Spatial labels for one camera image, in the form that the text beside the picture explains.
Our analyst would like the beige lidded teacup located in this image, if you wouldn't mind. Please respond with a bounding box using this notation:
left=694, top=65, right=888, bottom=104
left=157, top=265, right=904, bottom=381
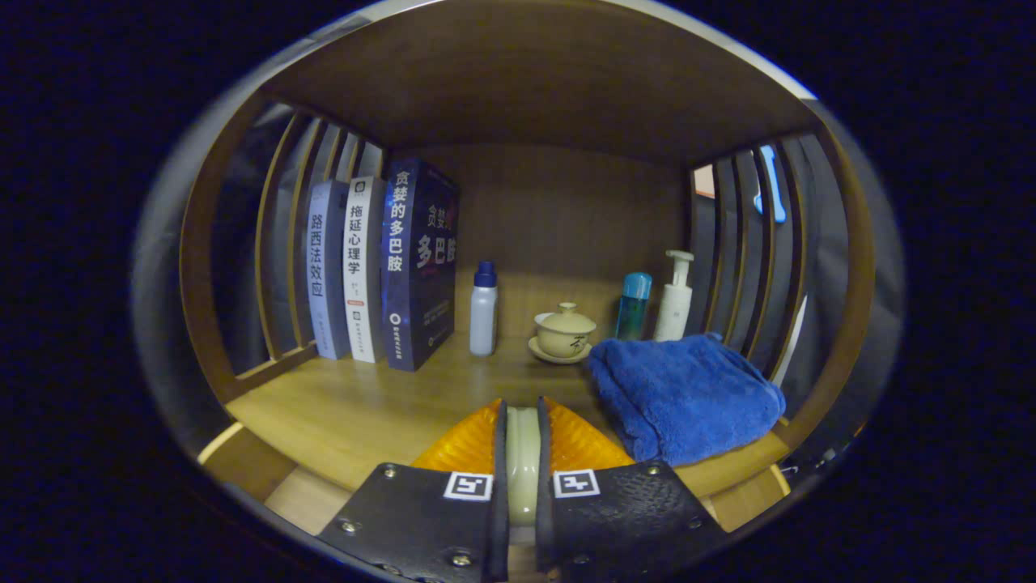
left=528, top=302, right=598, bottom=365

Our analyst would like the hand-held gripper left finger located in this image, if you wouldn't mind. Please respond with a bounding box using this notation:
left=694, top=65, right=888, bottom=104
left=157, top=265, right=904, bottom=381
left=316, top=397, right=511, bottom=583

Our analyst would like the blue folded towel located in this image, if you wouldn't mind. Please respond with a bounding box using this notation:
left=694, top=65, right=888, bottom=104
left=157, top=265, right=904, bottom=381
left=584, top=332, right=787, bottom=468

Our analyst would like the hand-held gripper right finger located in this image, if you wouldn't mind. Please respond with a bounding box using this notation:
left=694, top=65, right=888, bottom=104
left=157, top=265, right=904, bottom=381
left=536, top=395, right=729, bottom=583

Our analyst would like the white bottle blue cap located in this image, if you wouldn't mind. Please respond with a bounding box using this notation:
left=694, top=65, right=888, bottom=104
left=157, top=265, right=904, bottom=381
left=469, top=261, right=499, bottom=357

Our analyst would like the wooden cabinet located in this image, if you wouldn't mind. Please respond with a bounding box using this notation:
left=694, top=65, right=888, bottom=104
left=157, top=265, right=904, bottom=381
left=180, top=0, right=879, bottom=539

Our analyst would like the dark blue book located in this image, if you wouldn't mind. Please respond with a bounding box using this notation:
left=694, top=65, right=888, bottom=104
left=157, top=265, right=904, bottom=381
left=380, top=157, right=461, bottom=372

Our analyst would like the teal bottle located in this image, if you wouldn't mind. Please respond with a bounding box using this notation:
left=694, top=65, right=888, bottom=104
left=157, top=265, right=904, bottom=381
left=615, top=272, right=653, bottom=341

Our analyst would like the light blue book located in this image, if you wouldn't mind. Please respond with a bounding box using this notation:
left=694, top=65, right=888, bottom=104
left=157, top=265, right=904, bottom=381
left=306, top=180, right=350, bottom=361

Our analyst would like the white book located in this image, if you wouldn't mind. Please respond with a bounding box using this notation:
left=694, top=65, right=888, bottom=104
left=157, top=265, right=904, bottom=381
left=342, top=176, right=386, bottom=364

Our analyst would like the white pump bottle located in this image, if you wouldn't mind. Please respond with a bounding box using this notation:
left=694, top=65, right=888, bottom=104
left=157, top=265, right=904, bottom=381
left=652, top=249, right=695, bottom=343

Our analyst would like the wooden countertop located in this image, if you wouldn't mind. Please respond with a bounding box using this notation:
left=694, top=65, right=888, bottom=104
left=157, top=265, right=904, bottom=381
left=198, top=271, right=794, bottom=503

